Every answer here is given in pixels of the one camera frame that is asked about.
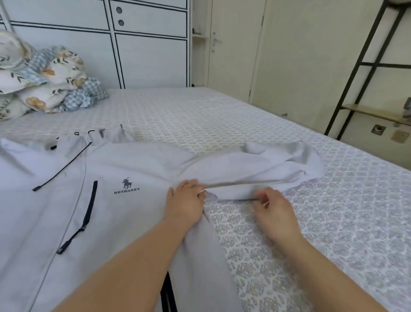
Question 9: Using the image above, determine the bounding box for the white door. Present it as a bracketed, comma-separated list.
[191, 0, 267, 104]

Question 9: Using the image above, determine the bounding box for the bed with grey patterned sheet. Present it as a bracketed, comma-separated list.
[0, 87, 411, 312]

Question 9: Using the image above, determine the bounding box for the white wardrobe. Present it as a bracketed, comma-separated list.
[0, 0, 194, 91]

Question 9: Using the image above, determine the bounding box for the light blue hooded jacket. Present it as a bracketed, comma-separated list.
[0, 125, 326, 312]

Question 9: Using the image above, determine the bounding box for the black metal rack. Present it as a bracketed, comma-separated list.
[324, 0, 411, 142]

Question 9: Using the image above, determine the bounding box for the person's left hand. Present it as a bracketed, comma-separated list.
[163, 179, 209, 234]

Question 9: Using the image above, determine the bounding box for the floral bunched quilt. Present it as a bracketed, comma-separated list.
[26, 46, 110, 113]

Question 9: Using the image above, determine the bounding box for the person's left forearm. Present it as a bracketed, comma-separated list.
[51, 219, 194, 312]

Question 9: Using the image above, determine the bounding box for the person's right forearm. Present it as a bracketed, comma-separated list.
[273, 234, 389, 312]

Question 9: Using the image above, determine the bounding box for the person's right hand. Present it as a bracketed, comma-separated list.
[250, 187, 303, 247]

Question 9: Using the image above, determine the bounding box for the beige wall switch panel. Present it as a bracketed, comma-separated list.
[390, 129, 411, 144]

